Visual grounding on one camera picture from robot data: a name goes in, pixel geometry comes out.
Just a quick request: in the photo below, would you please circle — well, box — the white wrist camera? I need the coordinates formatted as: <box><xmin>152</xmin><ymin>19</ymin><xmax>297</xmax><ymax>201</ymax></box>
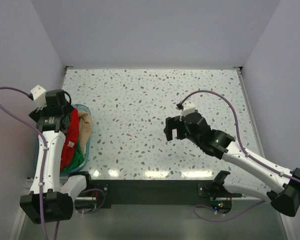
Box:
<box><xmin>181</xmin><ymin>101</ymin><xmax>196</xmax><ymax>117</ymax></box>
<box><xmin>30</xmin><ymin>85</ymin><xmax>47</xmax><ymax>109</ymax></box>

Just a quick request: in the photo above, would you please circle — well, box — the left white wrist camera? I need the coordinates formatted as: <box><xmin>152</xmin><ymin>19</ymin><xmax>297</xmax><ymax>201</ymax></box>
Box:
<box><xmin>30</xmin><ymin>85</ymin><xmax>47</xmax><ymax>109</ymax></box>

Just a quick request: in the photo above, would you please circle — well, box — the red t shirt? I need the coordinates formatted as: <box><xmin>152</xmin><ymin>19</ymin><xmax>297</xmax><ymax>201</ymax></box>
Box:
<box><xmin>60</xmin><ymin>108</ymin><xmax>79</xmax><ymax>171</ymax></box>

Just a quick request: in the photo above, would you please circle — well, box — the clear blue plastic bin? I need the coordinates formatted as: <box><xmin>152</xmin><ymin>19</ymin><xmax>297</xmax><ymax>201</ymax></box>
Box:
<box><xmin>32</xmin><ymin>103</ymin><xmax>93</xmax><ymax>176</ymax></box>

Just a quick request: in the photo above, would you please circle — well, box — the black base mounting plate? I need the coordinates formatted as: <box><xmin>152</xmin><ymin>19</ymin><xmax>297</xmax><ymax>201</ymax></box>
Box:
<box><xmin>64</xmin><ymin>178</ymin><xmax>241</xmax><ymax>210</ymax></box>

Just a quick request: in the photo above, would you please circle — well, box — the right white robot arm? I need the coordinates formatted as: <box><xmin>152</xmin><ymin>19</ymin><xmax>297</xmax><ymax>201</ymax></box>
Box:
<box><xmin>163</xmin><ymin>111</ymin><xmax>300</xmax><ymax>217</ymax></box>

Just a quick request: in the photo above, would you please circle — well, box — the beige t shirt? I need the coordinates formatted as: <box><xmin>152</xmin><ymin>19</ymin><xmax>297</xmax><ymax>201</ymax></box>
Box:
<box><xmin>78</xmin><ymin>110</ymin><xmax>93</xmax><ymax>156</ymax></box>

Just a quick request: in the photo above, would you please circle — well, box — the green t shirt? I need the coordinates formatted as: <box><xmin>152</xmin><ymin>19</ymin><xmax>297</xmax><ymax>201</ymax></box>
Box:
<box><xmin>62</xmin><ymin>145</ymin><xmax>85</xmax><ymax>174</ymax></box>

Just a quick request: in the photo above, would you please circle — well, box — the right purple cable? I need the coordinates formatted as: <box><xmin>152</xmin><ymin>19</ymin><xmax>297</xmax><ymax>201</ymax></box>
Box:
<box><xmin>176</xmin><ymin>89</ymin><xmax>300</xmax><ymax>190</ymax></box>

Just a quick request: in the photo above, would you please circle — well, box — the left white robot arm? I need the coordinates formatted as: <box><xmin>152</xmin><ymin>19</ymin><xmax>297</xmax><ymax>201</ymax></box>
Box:
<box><xmin>20</xmin><ymin>85</ymin><xmax>94</xmax><ymax>224</ymax></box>

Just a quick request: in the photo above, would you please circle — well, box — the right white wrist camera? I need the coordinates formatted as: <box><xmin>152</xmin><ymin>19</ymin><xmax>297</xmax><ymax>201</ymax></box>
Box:
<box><xmin>181</xmin><ymin>101</ymin><xmax>196</xmax><ymax>117</ymax></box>

